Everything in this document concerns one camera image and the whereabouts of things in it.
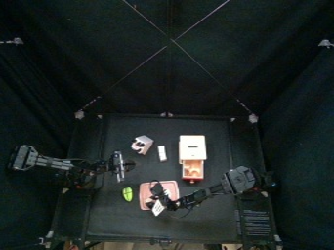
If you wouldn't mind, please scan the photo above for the wooden drawer with red front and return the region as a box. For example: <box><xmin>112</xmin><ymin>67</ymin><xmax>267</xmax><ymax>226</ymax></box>
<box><xmin>180</xmin><ymin>159</ymin><xmax>206</xmax><ymax>185</ymax></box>

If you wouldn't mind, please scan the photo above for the yellow-green toy pea pod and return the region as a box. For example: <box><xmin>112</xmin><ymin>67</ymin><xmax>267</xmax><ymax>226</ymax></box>
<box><xmin>122</xmin><ymin>187</ymin><xmax>135</xmax><ymax>203</ymax></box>

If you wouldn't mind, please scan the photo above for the small white toy carton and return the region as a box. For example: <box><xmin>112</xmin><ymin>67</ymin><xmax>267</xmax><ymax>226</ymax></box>
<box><xmin>156</xmin><ymin>145</ymin><xmax>168</xmax><ymax>163</ymax></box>

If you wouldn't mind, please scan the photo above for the wooden box with slot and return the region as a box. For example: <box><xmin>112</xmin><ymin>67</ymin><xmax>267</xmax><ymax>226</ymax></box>
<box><xmin>178</xmin><ymin>135</ymin><xmax>207</xmax><ymax>165</ymax></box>

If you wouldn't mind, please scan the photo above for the white text label sticker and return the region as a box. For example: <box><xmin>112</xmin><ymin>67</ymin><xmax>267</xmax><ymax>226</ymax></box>
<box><xmin>241</xmin><ymin>209</ymin><xmax>273</xmax><ymax>238</ymax></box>

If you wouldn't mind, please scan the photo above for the diagonal frame brace wire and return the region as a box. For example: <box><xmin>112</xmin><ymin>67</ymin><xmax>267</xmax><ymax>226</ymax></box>
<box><xmin>120</xmin><ymin>0</ymin><xmax>255</xmax><ymax>120</ymax></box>
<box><xmin>78</xmin><ymin>0</ymin><xmax>231</xmax><ymax>115</ymax></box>

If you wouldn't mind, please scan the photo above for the vertical metal frame pole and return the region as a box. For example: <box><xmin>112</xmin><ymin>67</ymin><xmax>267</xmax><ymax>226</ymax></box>
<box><xmin>164</xmin><ymin>0</ymin><xmax>174</xmax><ymax>116</ymax></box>

